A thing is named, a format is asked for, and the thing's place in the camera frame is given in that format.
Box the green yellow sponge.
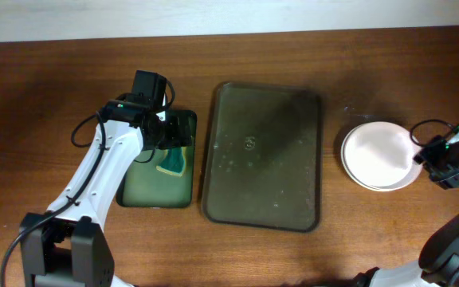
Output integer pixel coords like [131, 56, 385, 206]
[156, 147, 186, 177]

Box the pale blue white plate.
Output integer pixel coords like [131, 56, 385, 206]
[339, 125, 418, 193]

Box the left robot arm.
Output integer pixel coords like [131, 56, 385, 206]
[18, 100, 193, 286]

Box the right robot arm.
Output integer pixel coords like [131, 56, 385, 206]
[340, 121, 459, 286]

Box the small green water tray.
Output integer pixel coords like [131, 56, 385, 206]
[116, 110, 197, 208]

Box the large brown serving tray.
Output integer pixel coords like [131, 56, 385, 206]
[202, 82, 323, 233]

